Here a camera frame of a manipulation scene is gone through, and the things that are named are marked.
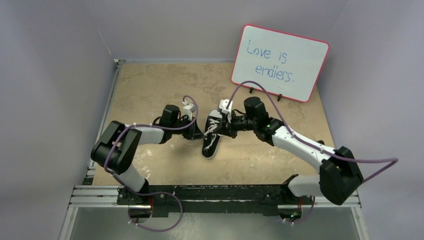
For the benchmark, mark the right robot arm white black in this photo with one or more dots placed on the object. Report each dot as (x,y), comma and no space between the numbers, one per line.
(338,175)

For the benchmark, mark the white shoelace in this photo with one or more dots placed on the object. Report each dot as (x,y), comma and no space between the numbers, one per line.
(211,139)

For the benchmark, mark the whiteboard with pink frame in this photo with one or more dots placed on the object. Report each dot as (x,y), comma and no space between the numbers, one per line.
(284,64)

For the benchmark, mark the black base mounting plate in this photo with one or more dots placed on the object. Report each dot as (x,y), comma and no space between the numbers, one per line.
(266,199)

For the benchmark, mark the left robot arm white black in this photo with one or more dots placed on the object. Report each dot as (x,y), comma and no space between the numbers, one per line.
(116,147)

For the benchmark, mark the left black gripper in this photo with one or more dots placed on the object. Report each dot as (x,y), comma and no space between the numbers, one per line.
(193,132)

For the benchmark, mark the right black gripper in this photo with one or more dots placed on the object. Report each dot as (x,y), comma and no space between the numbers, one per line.
(224,124)

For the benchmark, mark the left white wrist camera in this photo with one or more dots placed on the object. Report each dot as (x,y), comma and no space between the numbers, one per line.
(188,111)

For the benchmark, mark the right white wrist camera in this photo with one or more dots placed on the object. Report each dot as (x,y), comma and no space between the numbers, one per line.
(225,108)

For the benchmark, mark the black white canvas sneaker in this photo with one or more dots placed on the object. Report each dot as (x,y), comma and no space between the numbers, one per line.
(208,154)

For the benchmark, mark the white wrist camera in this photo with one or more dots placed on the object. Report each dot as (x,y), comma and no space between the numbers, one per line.
(225,108)
(188,111)

